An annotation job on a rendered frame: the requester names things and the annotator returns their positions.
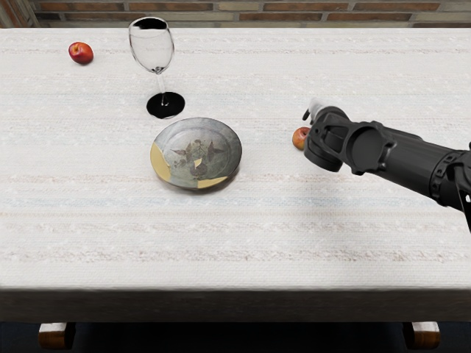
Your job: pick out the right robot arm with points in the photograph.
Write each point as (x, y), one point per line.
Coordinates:
(390, 151)

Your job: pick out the small red yellow apple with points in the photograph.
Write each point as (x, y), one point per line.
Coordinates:
(299, 138)

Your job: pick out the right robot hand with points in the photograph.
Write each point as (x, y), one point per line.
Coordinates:
(315, 107)

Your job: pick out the clear wine glass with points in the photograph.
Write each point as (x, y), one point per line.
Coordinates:
(154, 51)

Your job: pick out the grey patterned plate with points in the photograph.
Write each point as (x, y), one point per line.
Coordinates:
(196, 153)

